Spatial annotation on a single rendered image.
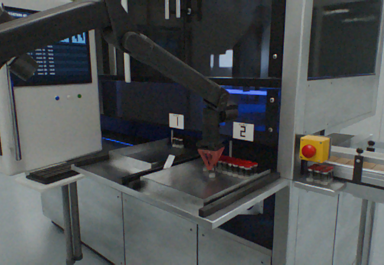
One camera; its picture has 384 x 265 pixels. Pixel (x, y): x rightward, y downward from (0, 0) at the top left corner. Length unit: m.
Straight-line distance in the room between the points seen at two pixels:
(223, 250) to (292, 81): 0.73
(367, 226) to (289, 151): 0.36
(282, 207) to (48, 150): 1.04
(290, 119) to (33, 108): 1.06
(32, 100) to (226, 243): 1.01
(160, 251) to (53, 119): 0.82
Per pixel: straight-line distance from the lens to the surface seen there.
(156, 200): 0.93
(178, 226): 1.54
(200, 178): 1.08
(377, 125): 5.75
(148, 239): 1.75
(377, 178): 1.14
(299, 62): 1.05
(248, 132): 1.15
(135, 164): 1.21
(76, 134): 1.67
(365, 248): 1.28
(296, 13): 1.07
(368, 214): 1.23
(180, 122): 1.36
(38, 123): 1.56
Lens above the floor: 1.25
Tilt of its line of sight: 12 degrees down
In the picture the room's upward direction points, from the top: straight up
